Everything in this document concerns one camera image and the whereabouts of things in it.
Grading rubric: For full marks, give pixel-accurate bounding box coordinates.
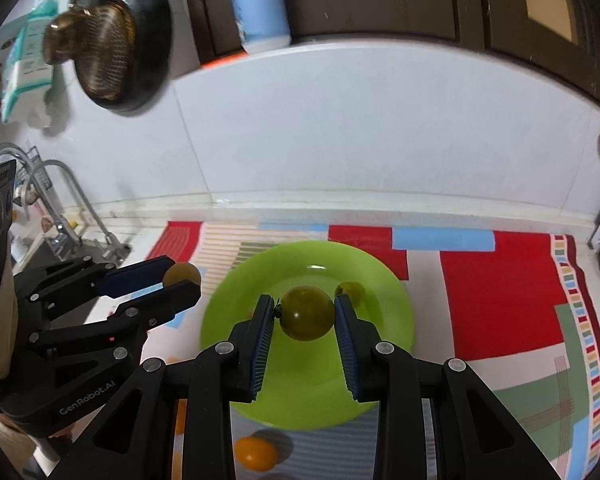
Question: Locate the green round plate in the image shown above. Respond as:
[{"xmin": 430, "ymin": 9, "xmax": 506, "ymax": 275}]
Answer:
[{"xmin": 200, "ymin": 240, "xmax": 415, "ymax": 430}]

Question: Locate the tan round fruit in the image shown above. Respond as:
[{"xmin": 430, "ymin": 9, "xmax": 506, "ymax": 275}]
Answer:
[{"xmin": 162, "ymin": 262, "xmax": 201, "ymax": 287}]

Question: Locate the medium orange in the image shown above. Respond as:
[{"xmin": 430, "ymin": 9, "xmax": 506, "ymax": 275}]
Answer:
[{"xmin": 174, "ymin": 399, "xmax": 187, "ymax": 436}]

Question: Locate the blue white soap bottle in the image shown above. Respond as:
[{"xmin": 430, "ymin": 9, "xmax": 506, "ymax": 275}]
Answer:
[{"xmin": 230, "ymin": 0, "xmax": 291, "ymax": 54}]

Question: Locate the colourful patchwork table mat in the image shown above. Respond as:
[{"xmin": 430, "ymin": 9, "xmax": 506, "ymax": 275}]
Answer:
[{"xmin": 150, "ymin": 221, "xmax": 600, "ymax": 479}]

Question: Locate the chrome kitchen faucet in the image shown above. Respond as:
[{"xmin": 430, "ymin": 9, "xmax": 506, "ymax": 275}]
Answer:
[{"xmin": 26, "ymin": 159, "xmax": 131, "ymax": 266}]

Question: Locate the small orange tangerine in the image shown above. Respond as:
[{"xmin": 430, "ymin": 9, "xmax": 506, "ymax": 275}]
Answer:
[{"xmin": 234, "ymin": 436, "xmax": 278, "ymax": 472}]

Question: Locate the green plum fruit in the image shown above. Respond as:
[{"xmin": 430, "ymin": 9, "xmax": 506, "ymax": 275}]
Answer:
[
  {"xmin": 335, "ymin": 281, "xmax": 366, "ymax": 309},
  {"xmin": 277, "ymin": 286, "xmax": 335, "ymax": 341}
]

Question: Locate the black frying pan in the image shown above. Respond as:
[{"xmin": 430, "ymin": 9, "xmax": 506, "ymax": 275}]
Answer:
[{"xmin": 84, "ymin": 0, "xmax": 173, "ymax": 113}]

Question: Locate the teal white packet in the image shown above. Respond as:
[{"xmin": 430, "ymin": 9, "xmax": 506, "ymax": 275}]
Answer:
[{"xmin": 1, "ymin": 0, "xmax": 58, "ymax": 129}]

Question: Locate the brass strainer ladle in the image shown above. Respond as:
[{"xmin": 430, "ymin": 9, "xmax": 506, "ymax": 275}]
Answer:
[{"xmin": 43, "ymin": 2, "xmax": 135, "ymax": 102}]

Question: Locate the dark wooden window frame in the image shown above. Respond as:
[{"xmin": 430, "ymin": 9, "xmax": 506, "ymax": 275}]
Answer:
[{"xmin": 179, "ymin": 0, "xmax": 600, "ymax": 111}]

